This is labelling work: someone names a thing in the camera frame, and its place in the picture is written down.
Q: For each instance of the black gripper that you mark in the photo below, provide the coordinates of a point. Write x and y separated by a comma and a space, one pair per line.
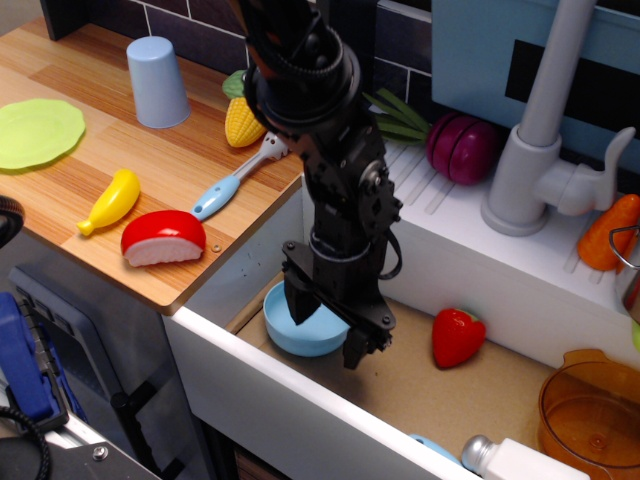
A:
348, 287

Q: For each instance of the light blue plastic bowl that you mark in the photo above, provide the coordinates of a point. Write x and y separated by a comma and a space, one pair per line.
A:
322, 333

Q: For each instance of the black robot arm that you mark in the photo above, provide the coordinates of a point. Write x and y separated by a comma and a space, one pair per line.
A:
304, 85

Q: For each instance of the red toy strawberry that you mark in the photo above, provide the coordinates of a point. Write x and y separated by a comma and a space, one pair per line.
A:
456, 336

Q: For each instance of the white toy sink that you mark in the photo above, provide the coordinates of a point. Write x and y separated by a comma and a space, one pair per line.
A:
311, 418

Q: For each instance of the blue grey slotted spoon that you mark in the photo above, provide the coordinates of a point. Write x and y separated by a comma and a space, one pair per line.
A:
220, 194

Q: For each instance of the red white toy sushi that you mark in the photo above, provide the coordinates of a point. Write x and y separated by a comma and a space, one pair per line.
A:
163, 237

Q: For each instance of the yellow toy corn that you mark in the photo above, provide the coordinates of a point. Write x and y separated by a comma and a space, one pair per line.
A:
242, 129

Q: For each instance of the green toy leaves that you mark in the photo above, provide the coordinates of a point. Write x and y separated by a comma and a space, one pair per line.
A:
397, 121

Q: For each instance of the purple toy onion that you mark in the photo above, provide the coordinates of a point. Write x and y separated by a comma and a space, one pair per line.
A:
462, 148

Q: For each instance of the white bottle with silver cap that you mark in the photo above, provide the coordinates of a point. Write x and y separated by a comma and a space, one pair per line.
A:
512, 460

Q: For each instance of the yellow toy banana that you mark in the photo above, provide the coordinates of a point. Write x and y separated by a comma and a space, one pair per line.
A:
114, 203

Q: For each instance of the grey toy faucet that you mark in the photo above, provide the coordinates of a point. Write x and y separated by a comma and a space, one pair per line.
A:
531, 175

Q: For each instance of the green toy bitter gourd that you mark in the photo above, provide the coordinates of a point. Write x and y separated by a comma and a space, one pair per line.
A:
233, 86

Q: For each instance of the orange transparent pot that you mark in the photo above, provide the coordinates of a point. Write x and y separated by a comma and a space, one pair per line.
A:
589, 415

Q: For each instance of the light blue plastic cup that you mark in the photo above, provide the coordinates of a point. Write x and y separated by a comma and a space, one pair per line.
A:
158, 89

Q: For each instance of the orange toy carrot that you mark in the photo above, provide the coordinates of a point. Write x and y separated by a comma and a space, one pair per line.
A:
594, 248

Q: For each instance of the silver metal pot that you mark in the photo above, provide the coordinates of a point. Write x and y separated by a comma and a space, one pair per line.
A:
627, 274

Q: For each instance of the blue object at left edge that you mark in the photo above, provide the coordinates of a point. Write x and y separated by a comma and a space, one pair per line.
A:
36, 382

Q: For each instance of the light green plastic plate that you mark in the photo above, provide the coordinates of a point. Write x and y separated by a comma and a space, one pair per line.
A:
37, 131

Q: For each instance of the light blue utensil handle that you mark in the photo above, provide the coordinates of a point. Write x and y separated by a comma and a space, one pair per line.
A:
435, 447

